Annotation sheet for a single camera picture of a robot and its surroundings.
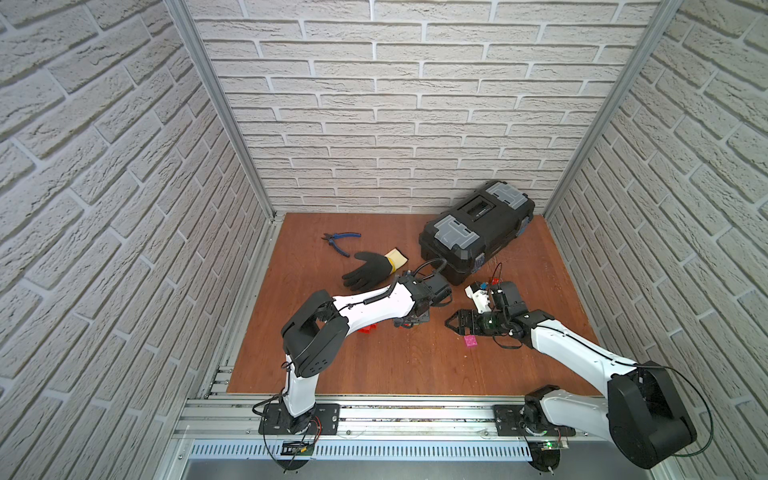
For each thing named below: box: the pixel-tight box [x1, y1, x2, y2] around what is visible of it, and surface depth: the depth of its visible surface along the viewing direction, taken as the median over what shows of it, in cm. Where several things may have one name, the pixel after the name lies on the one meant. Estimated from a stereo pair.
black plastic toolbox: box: [418, 180, 536, 286], surface depth 97 cm
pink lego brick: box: [464, 334, 478, 347], surface depth 87 cm
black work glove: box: [342, 252, 393, 291], surface depth 105 cm
